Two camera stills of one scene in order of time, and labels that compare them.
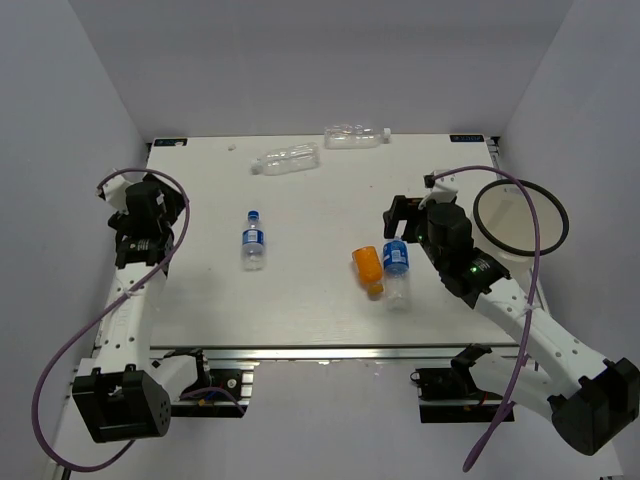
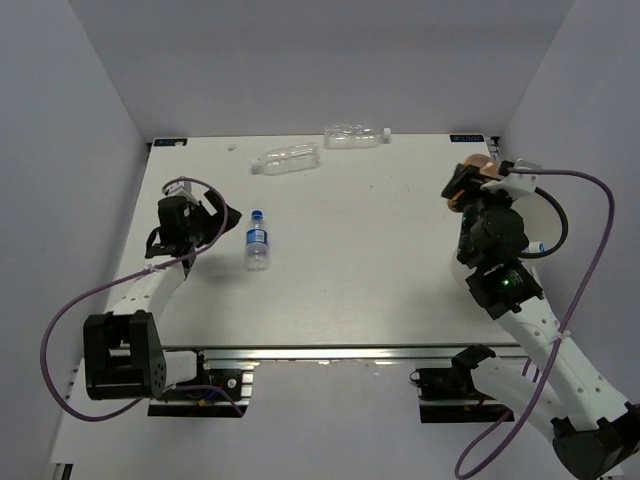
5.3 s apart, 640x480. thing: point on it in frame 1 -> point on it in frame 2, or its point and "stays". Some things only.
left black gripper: [173, 202] -> [232, 220]
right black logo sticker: [466, 138] stays
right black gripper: [401, 208] -> [465, 177]
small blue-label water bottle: [253, 244] stays
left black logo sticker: [170, 141] stays
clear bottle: [296, 158] stays
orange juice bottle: [370, 268] -> [487, 167]
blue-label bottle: [396, 263] -> [536, 247]
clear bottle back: [355, 136] stays
